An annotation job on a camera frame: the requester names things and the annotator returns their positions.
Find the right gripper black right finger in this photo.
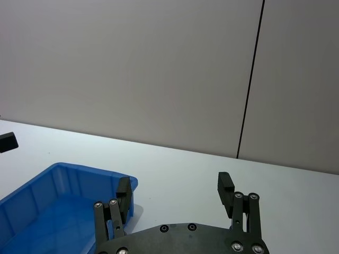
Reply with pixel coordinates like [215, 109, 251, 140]
[218, 171, 263, 239]

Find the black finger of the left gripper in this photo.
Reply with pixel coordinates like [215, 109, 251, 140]
[0, 132, 19, 154]

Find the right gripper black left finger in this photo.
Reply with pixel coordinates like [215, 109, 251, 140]
[93, 176, 132, 248]

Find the blue plastic bin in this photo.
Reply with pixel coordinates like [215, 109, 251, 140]
[0, 162, 139, 254]

